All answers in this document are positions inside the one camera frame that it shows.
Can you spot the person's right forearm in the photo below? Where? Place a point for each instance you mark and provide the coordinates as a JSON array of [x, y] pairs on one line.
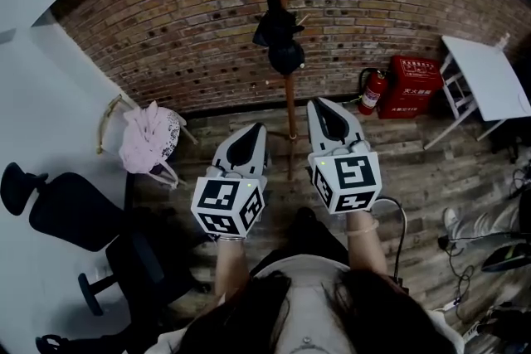
[[367, 248]]

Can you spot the white folding table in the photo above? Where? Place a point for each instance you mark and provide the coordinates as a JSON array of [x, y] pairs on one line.
[[489, 79]]

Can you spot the brown wooden coat rack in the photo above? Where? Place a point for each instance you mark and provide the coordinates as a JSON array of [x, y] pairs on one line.
[[290, 103]]

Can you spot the black umbrella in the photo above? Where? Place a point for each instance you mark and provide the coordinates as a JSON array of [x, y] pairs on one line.
[[284, 54]]

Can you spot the person's left forearm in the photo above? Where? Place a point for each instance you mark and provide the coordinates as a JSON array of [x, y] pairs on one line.
[[230, 261]]

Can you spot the person's dark trousers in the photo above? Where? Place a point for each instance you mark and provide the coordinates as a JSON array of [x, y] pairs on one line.
[[315, 232]]

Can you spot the black office chair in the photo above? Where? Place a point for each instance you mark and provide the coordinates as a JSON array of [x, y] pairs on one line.
[[79, 211]]

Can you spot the red fire extinguisher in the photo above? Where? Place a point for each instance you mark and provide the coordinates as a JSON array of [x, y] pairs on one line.
[[372, 93]]

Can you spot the light wooden chair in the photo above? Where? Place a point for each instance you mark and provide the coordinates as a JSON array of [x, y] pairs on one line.
[[103, 124]]

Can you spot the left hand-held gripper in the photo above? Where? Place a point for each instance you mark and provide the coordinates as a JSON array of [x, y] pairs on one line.
[[226, 203]]

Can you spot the person's white shirt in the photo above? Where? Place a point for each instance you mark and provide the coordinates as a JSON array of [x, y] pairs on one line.
[[307, 294]]

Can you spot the red fire equipment cabinet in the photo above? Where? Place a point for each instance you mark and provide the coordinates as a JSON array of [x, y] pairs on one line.
[[410, 89]]

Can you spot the pale pink bangle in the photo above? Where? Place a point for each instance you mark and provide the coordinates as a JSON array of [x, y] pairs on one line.
[[363, 230]]

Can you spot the pink garment on chair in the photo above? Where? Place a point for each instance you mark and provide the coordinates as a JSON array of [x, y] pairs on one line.
[[145, 137]]

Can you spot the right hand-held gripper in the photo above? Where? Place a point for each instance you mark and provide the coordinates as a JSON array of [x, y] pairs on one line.
[[348, 182]]

